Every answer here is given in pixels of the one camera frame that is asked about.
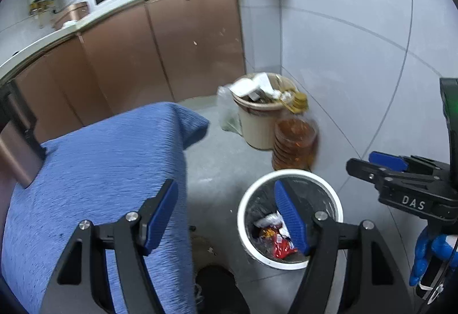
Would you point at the person's right hand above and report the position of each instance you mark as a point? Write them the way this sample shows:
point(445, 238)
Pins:
point(422, 249)

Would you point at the amber oil bottle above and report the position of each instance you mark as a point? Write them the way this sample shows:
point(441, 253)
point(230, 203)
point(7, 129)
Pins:
point(295, 146)

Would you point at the blue textured cloth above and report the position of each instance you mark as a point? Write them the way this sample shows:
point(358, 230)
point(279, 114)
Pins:
point(89, 163)

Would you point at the brown kitchen cabinet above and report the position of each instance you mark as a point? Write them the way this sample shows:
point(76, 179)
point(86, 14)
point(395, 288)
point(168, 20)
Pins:
point(161, 49)

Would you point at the white wastebasket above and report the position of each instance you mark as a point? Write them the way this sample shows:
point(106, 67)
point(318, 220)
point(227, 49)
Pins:
point(247, 199)

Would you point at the clear plastic wrapper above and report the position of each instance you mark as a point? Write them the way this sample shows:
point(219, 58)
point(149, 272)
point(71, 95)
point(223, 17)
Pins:
point(267, 219)

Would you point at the clear plastic bag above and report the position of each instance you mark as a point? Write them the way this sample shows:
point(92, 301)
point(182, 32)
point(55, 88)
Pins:
point(227, 113)

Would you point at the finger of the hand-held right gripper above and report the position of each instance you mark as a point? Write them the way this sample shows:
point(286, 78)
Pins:
point(361, 171)
point(388, 160)

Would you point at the red snack wrapper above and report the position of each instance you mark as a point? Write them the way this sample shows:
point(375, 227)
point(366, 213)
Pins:
point(281, 246)

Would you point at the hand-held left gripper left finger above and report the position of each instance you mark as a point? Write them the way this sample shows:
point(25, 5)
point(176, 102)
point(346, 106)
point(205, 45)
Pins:
point(162, 217)

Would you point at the beige bucket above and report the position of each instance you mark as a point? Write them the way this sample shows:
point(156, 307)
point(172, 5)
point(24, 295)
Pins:
point(256, 128)

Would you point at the row of seasoning jars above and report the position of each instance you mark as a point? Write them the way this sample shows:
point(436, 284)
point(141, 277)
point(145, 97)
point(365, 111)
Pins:
point(43, 7)

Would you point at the copper canister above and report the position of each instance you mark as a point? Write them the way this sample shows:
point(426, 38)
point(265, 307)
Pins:
point(71, 15)

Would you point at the white tissue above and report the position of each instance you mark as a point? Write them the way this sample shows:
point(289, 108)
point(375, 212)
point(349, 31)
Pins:
point(285, 231)

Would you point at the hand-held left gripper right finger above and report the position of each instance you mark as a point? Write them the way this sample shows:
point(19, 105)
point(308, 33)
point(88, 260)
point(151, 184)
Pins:
point(291, 221)

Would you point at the black shoe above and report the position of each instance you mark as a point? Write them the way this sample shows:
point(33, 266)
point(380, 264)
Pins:
point(218, 289)

